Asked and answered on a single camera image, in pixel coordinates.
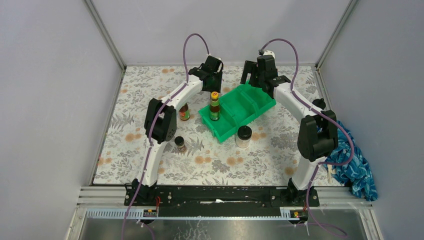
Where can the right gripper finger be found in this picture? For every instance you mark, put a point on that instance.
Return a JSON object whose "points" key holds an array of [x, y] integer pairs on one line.
{"points": [[255, 72], [247, 69]]}

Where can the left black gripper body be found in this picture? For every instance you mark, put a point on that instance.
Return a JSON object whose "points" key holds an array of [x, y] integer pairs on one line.
{"points": [[213, 83]]}

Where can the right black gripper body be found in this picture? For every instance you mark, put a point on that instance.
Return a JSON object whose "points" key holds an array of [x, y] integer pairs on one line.
{"points": [[258, 84]]}

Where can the yellow cap sauce bottle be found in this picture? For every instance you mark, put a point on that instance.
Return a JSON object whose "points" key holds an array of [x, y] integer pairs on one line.
{"points": [[214, 106]]}

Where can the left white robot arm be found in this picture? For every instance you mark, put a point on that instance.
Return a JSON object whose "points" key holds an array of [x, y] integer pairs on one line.
{"points": [[161, 119]]}

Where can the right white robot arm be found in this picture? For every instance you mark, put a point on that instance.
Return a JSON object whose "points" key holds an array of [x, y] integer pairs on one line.
{"points": [[318, 134]]}

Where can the green cap chili sauce bottle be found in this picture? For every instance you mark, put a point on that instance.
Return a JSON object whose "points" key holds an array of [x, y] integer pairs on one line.
{"points": [[184, 112]]}

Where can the green bin near section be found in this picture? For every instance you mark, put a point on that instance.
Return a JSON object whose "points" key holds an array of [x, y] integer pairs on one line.
{"points": [[224, 127]]}

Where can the right clear black lid jar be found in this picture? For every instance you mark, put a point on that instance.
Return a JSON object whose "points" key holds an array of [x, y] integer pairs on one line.
{"points": [[320, 103]]}

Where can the large clear black lid jar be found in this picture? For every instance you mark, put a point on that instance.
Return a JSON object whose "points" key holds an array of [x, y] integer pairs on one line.
{"points": [[243, 136]]}

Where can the front black cap spice jar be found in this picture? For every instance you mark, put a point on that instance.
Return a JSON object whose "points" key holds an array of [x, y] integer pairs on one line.
{"points": [[180, 144]]}

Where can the floral table mat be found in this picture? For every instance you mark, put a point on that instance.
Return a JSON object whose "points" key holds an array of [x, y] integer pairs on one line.
{"points": [[270, 159]]}

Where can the blue patterned cloth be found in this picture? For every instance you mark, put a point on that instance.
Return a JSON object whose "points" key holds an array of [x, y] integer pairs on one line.
{"points": [[357, 174]]}

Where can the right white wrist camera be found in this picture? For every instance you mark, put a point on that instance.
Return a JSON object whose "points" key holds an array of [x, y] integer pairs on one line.
{"points": [[262, 52]]}

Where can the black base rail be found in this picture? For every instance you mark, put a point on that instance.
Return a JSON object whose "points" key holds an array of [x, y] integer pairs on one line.
{"points": [[217, 199]]}

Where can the white slotted cable duct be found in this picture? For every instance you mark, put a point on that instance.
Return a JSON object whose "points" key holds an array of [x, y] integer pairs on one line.
{"points": [[162, 214]]}

